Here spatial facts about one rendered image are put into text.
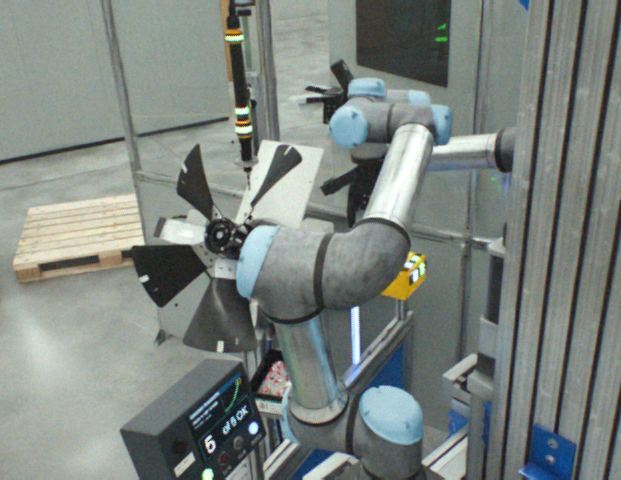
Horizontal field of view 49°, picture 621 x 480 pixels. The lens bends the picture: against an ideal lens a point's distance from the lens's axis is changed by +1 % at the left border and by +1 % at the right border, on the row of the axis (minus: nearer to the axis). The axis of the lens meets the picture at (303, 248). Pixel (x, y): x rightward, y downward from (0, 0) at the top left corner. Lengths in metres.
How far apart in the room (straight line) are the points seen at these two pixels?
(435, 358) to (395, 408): 1.58
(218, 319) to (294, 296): 1.07
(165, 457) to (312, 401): 0.29
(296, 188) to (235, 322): 0.55
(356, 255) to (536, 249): 0.30
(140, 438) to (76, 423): 2.11
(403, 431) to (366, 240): 0.42
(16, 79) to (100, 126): 0.90
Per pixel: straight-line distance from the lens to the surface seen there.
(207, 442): 1.38
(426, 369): 2.90
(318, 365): 1.16
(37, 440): 3.42
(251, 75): 2.50
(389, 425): 1.25
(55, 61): 7.24
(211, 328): 2.04
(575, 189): 1.03
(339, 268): 0.94
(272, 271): 0.98
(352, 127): 1.25
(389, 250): 0.98
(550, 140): 1.03
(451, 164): 1.54
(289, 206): 2.31
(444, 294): 2.67
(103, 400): 3.52
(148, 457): 1.35
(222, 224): 2.08
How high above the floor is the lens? 2.09
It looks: 27 degrees down
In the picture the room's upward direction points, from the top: 3 degrees counter-clockwise
